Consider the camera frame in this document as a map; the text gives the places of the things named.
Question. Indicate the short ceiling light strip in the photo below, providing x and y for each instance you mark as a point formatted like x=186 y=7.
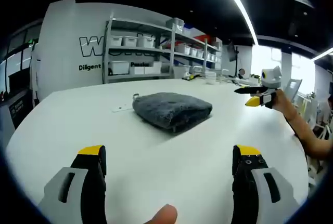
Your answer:
x=323 y=53

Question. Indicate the row of white storage boxes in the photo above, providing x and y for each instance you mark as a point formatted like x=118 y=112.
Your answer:
x=140 y=41

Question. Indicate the grey towel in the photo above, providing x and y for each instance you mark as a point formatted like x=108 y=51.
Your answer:
x=173 y=109

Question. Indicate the person's right hand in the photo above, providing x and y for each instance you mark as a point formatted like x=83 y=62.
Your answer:
x=279 y=100

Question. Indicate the black cabinet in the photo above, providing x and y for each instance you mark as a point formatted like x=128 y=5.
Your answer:
x=15 y=107

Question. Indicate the grey tilted panel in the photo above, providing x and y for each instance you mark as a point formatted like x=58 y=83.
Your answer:
x=294 y=87

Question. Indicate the grey metal shelving unit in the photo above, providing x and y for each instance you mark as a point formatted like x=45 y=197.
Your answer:
x=172 y=52

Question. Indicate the black monitor on stand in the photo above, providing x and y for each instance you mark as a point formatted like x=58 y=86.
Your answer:
x=231 y=51

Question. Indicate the white and yellow device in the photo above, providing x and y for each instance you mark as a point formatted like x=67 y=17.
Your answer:
x=190 y=76

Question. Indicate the long ceiling light strip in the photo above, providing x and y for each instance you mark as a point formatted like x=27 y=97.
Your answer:
x=239 y=3

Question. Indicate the person's left hand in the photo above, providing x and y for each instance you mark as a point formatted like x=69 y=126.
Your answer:
x=161 y=215

